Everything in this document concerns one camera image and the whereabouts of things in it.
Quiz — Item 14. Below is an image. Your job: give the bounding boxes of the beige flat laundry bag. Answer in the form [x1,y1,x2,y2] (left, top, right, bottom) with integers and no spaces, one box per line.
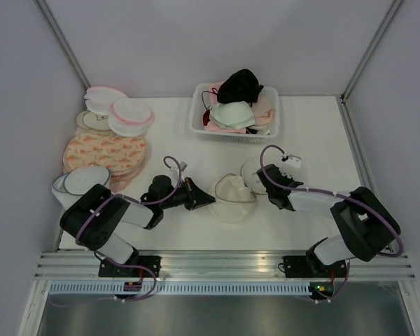
[76,111,111,132]

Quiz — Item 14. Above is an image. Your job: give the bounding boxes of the left aluminium frame post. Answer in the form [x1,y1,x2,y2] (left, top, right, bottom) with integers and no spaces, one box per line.
[32,0,90,90]

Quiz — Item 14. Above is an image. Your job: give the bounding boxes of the beige trimmed mesh laundry bag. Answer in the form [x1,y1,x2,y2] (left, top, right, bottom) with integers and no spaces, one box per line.
[207,157,267,224]

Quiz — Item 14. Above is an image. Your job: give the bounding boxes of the aluminium mounting rail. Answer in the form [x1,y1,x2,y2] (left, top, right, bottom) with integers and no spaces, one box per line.
[35,250,415,281]

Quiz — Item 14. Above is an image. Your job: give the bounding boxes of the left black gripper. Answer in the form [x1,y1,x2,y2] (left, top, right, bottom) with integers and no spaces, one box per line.
[160,177,216,211]

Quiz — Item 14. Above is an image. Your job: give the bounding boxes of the pink trimmed bag at back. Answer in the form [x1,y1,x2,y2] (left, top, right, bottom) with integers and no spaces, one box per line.
[84,86,127,116]

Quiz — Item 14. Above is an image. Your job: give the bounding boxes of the white slotted cable duct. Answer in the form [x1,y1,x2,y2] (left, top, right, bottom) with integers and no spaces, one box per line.
[90,282,311,296]

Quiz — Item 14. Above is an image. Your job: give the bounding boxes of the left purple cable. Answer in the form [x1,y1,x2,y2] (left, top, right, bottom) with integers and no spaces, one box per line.
[74,155,185,267]

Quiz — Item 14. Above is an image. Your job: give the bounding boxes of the white plastic basket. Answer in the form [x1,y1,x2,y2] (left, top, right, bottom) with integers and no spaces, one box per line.
[188,83,281,144]

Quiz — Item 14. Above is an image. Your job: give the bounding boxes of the purple cable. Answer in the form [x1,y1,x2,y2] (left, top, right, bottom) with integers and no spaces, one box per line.
[74,155,185,267]
[259,144,405,258]

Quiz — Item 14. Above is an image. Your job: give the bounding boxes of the aluminium frame post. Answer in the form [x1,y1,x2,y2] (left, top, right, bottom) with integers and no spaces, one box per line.
[339,0,405,104]
[32,0,90,90]

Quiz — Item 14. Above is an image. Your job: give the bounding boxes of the carrot print laundry bag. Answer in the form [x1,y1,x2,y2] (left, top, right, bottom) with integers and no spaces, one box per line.
[62,133,147,176]

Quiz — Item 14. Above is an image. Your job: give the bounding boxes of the pink trimmed mesh laundry bag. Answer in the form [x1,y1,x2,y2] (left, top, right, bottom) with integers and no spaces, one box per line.
[108,97,154,137]

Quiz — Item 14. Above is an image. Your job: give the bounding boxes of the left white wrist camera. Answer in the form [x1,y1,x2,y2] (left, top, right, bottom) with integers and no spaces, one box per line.
[179,161,188,172]

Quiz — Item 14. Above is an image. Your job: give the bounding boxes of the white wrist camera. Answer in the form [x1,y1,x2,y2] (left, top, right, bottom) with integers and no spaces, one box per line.
[179,161,188,172]
[279,153,302,176]

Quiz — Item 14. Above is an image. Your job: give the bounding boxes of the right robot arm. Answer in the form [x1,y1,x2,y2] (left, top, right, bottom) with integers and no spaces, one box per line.
[256,164,401,279]

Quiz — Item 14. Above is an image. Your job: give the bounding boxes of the right aluminium frame post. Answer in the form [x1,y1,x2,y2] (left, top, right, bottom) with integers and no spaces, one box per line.
[339,0,405,104]

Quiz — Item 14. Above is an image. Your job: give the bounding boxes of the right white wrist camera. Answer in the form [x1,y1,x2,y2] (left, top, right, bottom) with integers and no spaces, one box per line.
[279,153,302,176]

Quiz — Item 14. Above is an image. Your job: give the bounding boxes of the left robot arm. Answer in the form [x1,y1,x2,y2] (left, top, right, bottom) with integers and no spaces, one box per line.
[59,175,216,279]

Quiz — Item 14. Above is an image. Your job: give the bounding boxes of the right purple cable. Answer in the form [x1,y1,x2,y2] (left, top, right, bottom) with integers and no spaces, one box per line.
[259,144,405,258]

